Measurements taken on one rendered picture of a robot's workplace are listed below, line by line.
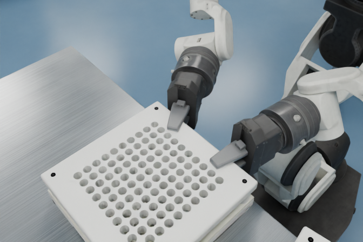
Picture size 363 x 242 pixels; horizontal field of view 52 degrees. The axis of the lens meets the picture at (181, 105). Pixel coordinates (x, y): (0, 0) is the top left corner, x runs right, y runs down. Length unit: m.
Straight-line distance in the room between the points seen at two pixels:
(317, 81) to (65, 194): 0.47
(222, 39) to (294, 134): 0.27
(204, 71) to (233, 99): 1.33
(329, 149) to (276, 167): 0.48
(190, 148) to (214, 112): 1.35
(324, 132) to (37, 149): 0.54
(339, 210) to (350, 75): 0.91
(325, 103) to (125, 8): 2.21
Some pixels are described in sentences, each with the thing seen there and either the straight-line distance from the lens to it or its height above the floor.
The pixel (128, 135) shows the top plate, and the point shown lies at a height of 0.94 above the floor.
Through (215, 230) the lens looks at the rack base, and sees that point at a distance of 0.61.
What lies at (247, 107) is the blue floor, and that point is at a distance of 2.02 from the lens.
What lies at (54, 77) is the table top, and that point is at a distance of 0.91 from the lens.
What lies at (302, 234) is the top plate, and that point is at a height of 0.94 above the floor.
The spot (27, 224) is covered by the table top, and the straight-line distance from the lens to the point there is 0.69.
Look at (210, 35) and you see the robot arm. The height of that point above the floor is 0.97.
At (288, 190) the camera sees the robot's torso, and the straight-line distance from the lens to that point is 1.12.
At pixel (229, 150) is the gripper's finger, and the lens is 0.62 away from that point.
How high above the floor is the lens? 1.44
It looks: 46 degrees down
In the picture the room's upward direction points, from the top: straight up
